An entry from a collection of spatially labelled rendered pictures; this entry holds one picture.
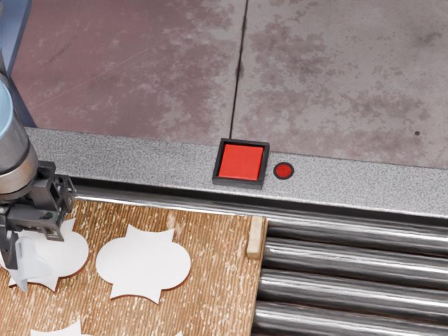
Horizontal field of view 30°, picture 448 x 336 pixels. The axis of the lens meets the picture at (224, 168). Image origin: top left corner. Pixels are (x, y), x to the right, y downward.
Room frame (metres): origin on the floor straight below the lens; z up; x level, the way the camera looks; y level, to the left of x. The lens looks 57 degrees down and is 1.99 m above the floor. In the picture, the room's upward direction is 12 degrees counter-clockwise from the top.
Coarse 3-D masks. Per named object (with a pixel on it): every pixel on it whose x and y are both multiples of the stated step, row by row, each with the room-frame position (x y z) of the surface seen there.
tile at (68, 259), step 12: (72, 228) 0.63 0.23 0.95; (36, 240) 0.62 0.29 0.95; (48, 240) 0.61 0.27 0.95; (72, 240) 0.61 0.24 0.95; (84, 240) 0.60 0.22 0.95; (0, 252) 0.61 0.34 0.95; (48, 252) 0.59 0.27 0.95; (60, 252) 0.59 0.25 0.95; (72, 252) 0.59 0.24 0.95; (84, 252) 0.58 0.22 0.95; (60, 264) 0.57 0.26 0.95; (72, 264) 0.57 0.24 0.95; (84, 264) 0.56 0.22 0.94; (48, 276) 0.56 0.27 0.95; (60, 276) 0.55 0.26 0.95; (72, 276) 0.55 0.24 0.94; (48, 288) 0.54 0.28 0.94
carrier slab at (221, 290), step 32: (96, 224) 0.63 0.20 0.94; (128, 224) 0.62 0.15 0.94; (160, 224) 0.61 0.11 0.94; (192, 224) 0.60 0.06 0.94; (224, 224) 0.59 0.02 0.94; (96, 256) 0.58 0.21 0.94; (192, 256) 0.55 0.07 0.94; (224, 256) 0.54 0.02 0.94; (0, 288) 0.56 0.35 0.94; (32, 288) 0.55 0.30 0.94; (64, 288) 0.54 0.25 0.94; (96, 288) 0.53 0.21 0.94; (192, 288) 0.50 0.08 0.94; (224, 288) 0.49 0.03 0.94; (256, 288) 0.48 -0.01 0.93; (0, 320) 0.51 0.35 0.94; (32, 320) 0.50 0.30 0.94; (64, 320) 0.49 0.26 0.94; (96, 320) 0.48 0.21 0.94; (128, 320) 0.47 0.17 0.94; (160, 320) 0.46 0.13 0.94; (192, 320) 0.45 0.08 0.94; (224, 320) 0.44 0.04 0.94
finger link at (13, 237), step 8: (0, 224) 0.56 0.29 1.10; (0, 232) 0.56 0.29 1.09; (8, 232) 0.55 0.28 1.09; (0, 240) 0.55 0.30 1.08; (8, 240) 0.55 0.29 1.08; (16, 240) 0.55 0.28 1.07; (0, 248) 0.54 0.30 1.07; (8, 248) 0.54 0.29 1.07; (8, 256) 0.54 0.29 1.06; (16, 256) 0.54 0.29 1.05; (8, 264) 0.53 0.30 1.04; (16, 264) 0.53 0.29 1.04
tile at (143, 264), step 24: (120, 240) 0.59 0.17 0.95; (144, 240) 0.58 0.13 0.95; (168, 240) 0.57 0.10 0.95; (96, 264) 0.56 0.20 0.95; (120, 264) 0.55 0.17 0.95; (144, 264) 0.54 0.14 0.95; (168, 264) 0.54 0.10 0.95; (120, 288) 0.51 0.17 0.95; (144, 288) 0.51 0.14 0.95; (168, 288) 0.50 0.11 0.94
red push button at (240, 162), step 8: (224, 152) 0.71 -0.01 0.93; (232, 152) 0.71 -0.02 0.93; (240, 152) 0.71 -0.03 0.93; (248, 152) 0.70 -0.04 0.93; (256, 152) 0.70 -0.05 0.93; (224, 160) 0.70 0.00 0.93; (232, 160) 0.70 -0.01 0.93; (240, 160) 0.69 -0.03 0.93; (248, 160) 0.69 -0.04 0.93; (256, 160) 0.69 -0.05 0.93; (224, 168) 0.68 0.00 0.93; (232, 168) 0.68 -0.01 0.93; (240, 168) 0.68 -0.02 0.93; (248, 168) 0.68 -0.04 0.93; (256, 168) 0.67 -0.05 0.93; (224, 176) 0.67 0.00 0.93; (232, 176) 0.67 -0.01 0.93; (240, 176) 0.66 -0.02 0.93; (248, 176) 0.66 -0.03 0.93; (256, 176) 0.66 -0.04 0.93
